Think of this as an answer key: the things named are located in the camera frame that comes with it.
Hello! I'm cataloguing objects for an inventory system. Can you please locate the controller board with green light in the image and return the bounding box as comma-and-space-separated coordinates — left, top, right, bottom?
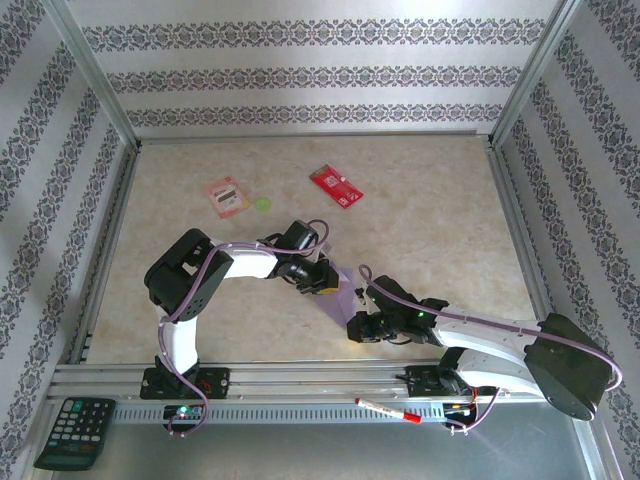
163, 403, 206, 421

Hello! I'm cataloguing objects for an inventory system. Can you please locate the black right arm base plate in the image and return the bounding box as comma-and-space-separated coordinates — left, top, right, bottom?
394, 364, 499, 400

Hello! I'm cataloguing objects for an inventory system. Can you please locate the white marker with red cap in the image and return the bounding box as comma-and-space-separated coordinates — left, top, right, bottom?
354, 397, 423, 425

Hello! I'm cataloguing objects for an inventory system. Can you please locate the red card package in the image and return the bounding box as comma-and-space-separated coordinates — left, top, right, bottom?
308, 163, 365, 210

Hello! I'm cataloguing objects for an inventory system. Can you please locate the grey slotted cable duct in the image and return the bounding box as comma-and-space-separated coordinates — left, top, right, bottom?
112, 402, 449, 425

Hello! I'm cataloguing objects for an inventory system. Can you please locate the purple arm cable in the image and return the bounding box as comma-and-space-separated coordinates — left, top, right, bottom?
357, 263, 625, 436
157, 219, 330, 441

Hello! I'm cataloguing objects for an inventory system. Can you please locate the controller board with coloured wires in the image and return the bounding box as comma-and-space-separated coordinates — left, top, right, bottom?
442, 401, 482, 419

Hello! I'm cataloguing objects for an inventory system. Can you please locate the grey metal sheet panel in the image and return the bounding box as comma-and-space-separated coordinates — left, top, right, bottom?
29, 397, 616, 480

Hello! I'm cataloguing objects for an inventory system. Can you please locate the aluminium mounting rail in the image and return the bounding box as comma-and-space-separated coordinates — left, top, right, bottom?
47, 359, 594, 401

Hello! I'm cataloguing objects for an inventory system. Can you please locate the aluminium frame post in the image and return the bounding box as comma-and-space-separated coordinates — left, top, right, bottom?
42, 0, 142, 151
487, 0, 586, 151

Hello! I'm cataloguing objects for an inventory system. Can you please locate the pink blister card package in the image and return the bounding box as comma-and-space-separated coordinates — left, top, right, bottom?
203, 175, 251, 220

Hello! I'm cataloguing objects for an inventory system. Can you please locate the aluminium side rail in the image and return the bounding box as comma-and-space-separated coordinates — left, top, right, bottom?
487, 142, 571, 361
67, 144, 144, 366

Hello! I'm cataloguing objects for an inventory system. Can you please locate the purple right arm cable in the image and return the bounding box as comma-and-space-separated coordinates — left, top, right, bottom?
357, 263, 625, 436

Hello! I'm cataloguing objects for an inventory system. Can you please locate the aluminium back rail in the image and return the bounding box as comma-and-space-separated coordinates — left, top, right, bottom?
134, 130, 494, 146

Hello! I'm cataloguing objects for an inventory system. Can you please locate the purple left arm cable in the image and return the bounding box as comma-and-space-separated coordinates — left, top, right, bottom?
157, 219, 330, 441

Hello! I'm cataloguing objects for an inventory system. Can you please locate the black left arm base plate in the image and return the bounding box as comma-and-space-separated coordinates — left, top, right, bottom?
139, 366, 232, 401

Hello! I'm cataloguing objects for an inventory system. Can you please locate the black calculator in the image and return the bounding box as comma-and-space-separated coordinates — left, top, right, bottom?
33, 397, 117, 471

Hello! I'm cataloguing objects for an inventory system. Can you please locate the lilac paper sheet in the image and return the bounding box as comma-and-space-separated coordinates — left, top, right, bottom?
312, 267, 366, 331

